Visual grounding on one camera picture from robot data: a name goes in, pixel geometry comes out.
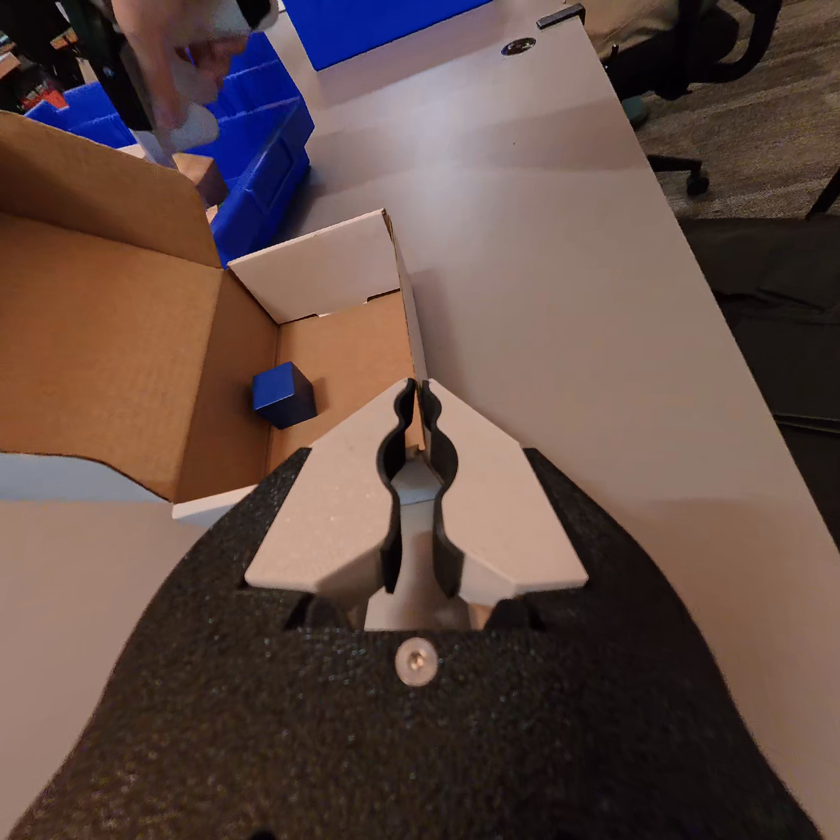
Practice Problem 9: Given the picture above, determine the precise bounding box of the blue plastic item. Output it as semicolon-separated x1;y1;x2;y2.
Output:
283;0;494;72

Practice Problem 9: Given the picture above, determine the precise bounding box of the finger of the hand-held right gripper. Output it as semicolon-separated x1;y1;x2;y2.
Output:
134;129;179;170

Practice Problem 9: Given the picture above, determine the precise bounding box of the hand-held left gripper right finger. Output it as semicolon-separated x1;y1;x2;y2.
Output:
420;379;589;605

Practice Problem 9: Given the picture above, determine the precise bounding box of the white cardboard mailer box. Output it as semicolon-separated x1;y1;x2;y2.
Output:
0;110;431;529

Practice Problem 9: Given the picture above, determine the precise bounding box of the black office chair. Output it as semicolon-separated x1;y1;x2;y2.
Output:
604;0;785;198

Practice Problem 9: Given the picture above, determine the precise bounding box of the blue plastic bin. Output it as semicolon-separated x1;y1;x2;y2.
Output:
26;29;316;266

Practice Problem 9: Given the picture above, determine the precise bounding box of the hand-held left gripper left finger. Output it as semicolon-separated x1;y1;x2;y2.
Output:
245;378;418;596

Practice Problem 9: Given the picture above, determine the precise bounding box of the dark blue cube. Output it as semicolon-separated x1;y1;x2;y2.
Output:
251;361;318;431

